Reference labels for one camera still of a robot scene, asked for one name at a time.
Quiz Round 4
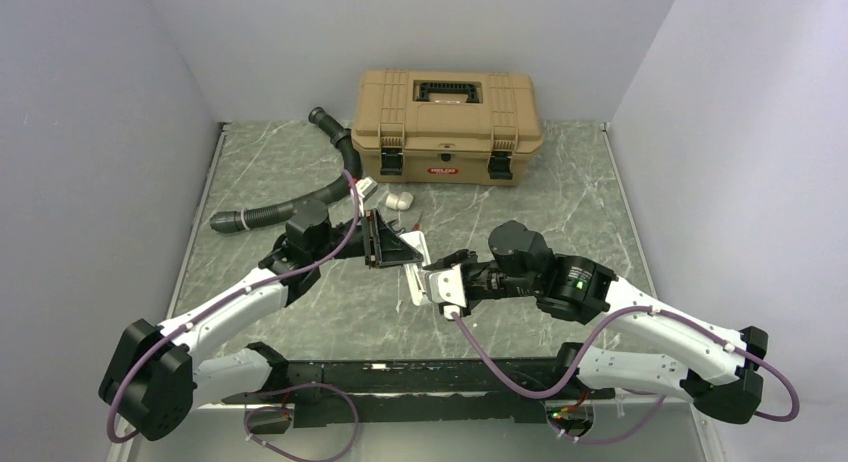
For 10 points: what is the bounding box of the white pipe elbow fitting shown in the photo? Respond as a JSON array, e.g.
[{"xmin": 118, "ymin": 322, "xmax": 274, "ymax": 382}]
[{"xmin": 384, "ymin": 192, "xmax": 414, "ymax": 211}]

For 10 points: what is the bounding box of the aluminium frame rail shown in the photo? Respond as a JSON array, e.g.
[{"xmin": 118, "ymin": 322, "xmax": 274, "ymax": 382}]
[{"xmin": 122, "ymin": 372, "xmax": 707, "ymax": 411}]

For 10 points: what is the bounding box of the blue red screwdriver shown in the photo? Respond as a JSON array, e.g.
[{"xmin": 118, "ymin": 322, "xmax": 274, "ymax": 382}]
[{"xmin": 413, "ymin": 210, "xmax": 424, "ymax": 231}]

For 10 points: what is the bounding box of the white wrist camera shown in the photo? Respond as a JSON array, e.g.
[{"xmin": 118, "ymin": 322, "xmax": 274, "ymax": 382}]
[
  {"xmin": 355, "ymin": 177, "xmax": 378, "ymax": 201},
  {"xmin": 423, "ymin": 266, "xmax": 468, "ymax": 321}
]

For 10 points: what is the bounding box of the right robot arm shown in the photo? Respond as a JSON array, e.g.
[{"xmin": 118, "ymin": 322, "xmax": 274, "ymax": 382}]
[{"xmin": 437, "ymin": 221, "xmax": 768, "ymax": 424}]

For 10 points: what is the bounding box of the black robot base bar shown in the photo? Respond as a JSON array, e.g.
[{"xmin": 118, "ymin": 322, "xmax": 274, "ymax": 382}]
[{"xmin": 224, "ymin": 359, "xmax": 615, "ymax": 428}]

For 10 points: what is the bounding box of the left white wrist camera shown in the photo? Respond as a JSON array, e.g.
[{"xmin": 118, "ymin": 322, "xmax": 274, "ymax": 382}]
[{"xmin": 355, "ymin": 177, "xmax": 378, "ymax": 201}]

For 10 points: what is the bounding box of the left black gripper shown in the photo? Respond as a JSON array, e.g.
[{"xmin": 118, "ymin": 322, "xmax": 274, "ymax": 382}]
[{"xmin": 311, "ymin": 209, "xmax": 424, "ymax": 270}]

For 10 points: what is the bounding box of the white AC remote control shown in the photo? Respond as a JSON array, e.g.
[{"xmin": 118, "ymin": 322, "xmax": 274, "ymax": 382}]
[{"xmin": 400, "ymin": 230, "xmax": 431, "ymax": 307}]

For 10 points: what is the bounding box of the tan plastic toolbox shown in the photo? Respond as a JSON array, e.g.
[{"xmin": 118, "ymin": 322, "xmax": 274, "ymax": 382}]
[{"xmin": 352, "ymin": 69, "xmax": 544, "ymax": 186}]

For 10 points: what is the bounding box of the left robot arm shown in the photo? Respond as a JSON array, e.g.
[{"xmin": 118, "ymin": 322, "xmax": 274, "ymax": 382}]
[{"xmin": 98, "ymin": 201, "xmax": 429, "ymax": 443}]

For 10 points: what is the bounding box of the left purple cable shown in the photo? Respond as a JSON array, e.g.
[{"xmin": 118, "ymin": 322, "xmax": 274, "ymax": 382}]
[{"xmin": 105, "ymin": 170, "xmax": 369, "ymax": 462}]

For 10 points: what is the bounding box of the black corrugated hose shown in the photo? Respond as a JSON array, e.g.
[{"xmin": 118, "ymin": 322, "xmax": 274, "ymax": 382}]
[{"xmin": 209, "ymin": 107, "xmax": 363, "ymax": 235}]

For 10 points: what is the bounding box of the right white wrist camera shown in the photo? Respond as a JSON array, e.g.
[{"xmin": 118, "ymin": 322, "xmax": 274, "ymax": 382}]
[{"xmin": 423, "ymin": 266, "xmax": 468, "ymax": 321}]

